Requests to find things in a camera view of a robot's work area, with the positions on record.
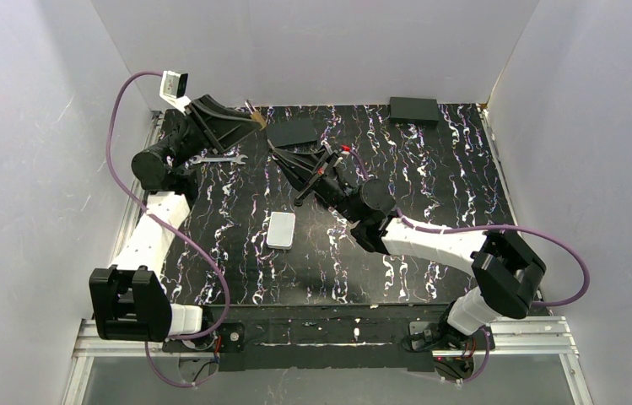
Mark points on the brass padlock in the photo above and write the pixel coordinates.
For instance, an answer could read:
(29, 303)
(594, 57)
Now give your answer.
(255, 114)

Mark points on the silver open-end wrench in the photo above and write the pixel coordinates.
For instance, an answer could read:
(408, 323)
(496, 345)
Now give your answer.
(239, 159)

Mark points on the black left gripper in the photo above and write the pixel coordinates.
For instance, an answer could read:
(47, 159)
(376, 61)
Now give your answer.
(203, 125)

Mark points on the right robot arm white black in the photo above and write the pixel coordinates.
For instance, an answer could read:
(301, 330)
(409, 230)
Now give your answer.
(507, 271)

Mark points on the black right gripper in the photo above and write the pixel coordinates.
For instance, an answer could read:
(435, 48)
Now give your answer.
(319, 174)

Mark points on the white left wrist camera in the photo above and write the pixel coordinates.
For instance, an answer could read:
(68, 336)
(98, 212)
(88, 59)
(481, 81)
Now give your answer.
(172, 90)

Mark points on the black flat pad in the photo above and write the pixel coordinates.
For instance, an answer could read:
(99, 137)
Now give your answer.
(291, 133)

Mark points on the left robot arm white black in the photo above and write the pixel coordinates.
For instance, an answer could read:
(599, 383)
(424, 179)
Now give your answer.
(129, 303)

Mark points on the white network switch box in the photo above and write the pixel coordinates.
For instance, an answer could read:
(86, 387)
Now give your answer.
(280, 232)

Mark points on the black rectangular box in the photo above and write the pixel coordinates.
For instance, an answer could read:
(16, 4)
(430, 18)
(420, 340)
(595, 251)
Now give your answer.
(414, 110)

